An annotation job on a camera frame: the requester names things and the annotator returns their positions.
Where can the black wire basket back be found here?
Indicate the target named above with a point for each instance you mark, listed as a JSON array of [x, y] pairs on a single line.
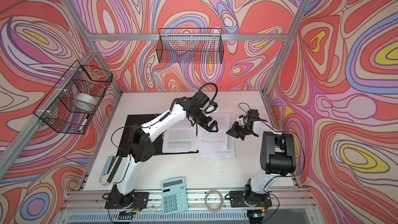
[[190, 45]]

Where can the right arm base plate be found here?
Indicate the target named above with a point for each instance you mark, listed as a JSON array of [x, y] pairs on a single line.
[[242, 199]]

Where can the black wire basket left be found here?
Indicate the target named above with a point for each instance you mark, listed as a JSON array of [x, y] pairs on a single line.
[[82, 89]]

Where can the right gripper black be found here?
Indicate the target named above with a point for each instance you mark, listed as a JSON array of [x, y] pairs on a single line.
[[234, 131]]

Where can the black marker pen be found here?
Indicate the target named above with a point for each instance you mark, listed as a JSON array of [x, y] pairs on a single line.
[[82, 126]]

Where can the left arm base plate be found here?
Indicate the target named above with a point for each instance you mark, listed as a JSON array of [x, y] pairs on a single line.
[[133, 200]]

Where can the printed paper sheet green highlight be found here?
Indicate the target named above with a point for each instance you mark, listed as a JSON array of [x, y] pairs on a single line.
[[180, 138]]

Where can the white stapler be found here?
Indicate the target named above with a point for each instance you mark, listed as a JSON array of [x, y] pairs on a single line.
[[111, 167]]

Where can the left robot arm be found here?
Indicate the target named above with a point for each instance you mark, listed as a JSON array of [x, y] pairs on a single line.
[[178, 111]]

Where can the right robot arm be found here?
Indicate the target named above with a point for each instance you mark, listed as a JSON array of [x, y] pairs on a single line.
[[277, 159]]

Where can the teal calculator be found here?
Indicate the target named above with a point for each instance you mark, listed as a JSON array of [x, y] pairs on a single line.
[[174, 196]]

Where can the black wire basket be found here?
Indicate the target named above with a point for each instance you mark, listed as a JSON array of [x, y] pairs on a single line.
[[190, 45], [82, 89]]

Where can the white folder black inside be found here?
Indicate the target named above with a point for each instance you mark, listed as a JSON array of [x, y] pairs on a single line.
[[131, 137]]

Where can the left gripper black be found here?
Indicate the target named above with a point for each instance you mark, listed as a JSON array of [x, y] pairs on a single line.
[[209, 128]]

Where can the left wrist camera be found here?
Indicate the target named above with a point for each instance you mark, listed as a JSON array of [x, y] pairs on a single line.
[[212, 108]]

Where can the printed paper stack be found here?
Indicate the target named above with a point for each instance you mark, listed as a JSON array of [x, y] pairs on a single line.
[[217, 145]]

